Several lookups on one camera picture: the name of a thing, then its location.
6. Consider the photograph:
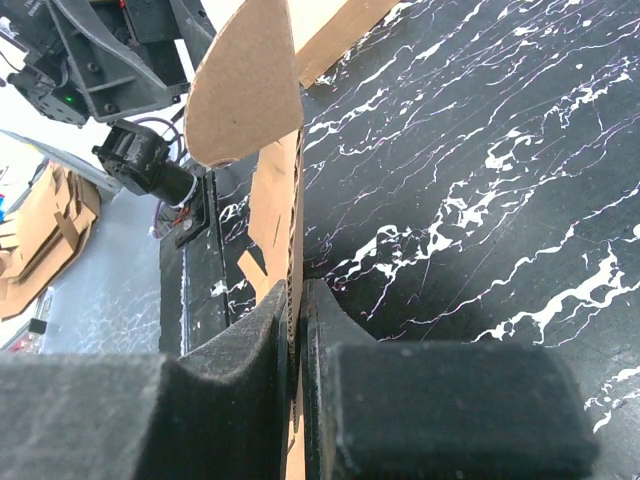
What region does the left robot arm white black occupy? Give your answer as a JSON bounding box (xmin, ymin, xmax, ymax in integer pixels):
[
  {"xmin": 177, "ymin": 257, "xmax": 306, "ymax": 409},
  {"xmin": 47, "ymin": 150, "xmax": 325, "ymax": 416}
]
[{"xmin": 1, "ymin": 1, "xmax": 216, "ymax": 246}]

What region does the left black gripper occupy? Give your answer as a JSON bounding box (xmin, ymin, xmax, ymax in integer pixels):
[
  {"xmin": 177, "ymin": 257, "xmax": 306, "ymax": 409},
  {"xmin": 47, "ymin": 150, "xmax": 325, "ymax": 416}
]
[{"xmin": 1, "ymin": 0, "xmax": 216, "ymax": 127}]

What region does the brown cardboard box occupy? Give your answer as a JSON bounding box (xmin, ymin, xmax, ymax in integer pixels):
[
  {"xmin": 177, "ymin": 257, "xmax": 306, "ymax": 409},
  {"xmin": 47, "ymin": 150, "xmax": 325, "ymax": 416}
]
[{"xmin": 185, "ymin": 1, "xmax": 393, "ymax": 479}]

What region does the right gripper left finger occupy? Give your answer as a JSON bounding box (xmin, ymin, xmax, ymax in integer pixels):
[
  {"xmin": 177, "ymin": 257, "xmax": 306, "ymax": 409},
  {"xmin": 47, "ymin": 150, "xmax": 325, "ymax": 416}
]
[{"xmin": 1, "ymin": 283, "xmax": 288, "ymax": 479}]

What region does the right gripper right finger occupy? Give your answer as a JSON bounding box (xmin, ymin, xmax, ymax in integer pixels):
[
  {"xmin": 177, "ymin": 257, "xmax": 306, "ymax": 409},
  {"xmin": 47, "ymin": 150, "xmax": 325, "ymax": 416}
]
[{"xmin": 300, "ymin": 280, "xmax": 600, "ymax": 479}]

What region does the stack of flat cardboard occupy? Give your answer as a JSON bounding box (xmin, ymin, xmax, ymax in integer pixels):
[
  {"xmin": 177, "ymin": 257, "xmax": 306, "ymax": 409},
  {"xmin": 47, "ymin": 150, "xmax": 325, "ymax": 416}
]
[{"xmin": 1, "ymin": 164, "xmax": 101, "ymax": 320}]

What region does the black base frame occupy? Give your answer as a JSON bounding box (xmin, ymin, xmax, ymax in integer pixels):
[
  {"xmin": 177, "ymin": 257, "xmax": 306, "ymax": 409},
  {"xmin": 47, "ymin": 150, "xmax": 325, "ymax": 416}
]
[{"xmin": 159, "ymin": 168, "xmax": 255, "ymax": 357}]

